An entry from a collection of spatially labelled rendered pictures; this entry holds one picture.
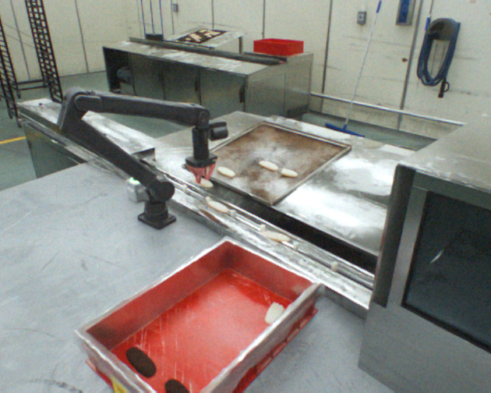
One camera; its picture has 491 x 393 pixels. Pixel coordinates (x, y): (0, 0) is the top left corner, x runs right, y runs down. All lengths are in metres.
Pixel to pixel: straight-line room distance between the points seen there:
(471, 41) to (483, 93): 0.52
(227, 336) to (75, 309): 0.41
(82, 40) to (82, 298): 7.89
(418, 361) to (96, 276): 0.86
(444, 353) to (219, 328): 0.49
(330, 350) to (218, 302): 0.31
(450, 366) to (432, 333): 0.06
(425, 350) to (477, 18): 4.15
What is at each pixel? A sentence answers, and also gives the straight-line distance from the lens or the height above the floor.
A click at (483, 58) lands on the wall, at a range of 4.75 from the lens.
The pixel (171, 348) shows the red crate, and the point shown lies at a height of 0.82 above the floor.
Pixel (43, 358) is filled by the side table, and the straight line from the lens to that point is 1.07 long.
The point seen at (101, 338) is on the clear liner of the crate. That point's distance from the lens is 0.98.
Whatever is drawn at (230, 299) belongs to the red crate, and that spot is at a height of 0.82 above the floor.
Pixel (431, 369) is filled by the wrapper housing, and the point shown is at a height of 0.93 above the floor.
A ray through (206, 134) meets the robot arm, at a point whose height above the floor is 1.11.
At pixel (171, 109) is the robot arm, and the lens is 1.33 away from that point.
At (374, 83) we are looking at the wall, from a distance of 5.22.
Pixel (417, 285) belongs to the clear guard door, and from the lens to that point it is 0.79.
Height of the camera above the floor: 1.56
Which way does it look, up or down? 28 degrees down
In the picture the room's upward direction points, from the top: straight up
